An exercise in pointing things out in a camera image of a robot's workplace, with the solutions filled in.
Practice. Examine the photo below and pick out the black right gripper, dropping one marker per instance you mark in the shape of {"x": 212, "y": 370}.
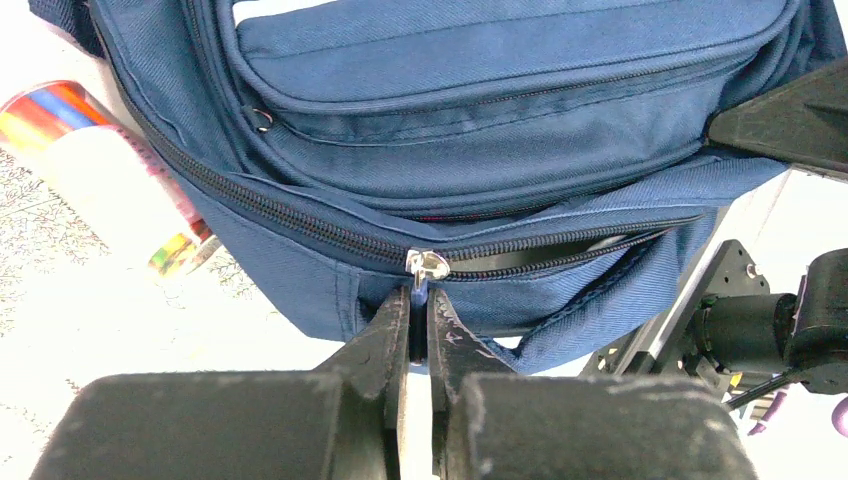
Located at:
{"x": 741, "y": 339}

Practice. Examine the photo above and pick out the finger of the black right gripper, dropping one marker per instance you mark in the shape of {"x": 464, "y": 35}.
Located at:
{"x": 803, "y": 123}

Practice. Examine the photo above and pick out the pink-capped marker tube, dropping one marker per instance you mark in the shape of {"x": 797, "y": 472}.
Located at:
{"x": 107, "y": 174}

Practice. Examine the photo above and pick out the navy blue backpack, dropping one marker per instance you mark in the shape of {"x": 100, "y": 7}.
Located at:
{"x": 545, "y": 163}

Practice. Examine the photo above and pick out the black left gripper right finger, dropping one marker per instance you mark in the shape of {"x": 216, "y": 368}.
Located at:
{"x": 490, "y": 422}

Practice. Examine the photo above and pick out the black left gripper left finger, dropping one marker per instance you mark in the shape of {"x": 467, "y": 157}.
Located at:
{"x": 336, "y": 421}

